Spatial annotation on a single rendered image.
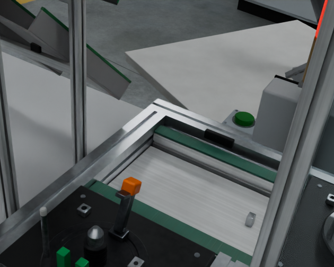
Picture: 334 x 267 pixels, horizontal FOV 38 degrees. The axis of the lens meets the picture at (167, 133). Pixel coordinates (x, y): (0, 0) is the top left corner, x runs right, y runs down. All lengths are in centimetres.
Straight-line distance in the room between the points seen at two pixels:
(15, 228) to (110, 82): 33
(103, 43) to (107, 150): 262
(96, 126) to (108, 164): 27
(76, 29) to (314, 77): 41
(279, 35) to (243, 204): 92
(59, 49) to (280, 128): 40
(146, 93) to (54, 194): 215
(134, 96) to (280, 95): 236
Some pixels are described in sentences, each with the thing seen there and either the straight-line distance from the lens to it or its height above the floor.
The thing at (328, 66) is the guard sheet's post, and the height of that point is 130.
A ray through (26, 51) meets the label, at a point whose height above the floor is 111.
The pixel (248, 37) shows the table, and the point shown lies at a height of 86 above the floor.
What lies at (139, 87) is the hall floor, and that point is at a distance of 295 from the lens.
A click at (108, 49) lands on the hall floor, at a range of 339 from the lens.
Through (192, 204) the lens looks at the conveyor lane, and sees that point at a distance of 84.
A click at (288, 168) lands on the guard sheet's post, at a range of 53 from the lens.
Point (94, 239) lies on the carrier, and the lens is 61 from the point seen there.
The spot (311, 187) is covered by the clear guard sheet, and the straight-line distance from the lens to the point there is 55.
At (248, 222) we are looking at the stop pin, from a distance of 82.
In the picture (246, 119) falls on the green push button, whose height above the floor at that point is 97.
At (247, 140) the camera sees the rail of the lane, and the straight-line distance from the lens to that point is 94.
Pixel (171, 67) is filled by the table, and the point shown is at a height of 86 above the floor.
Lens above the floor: 149
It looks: 35 degrees down
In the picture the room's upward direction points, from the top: 6 degrees clockwise
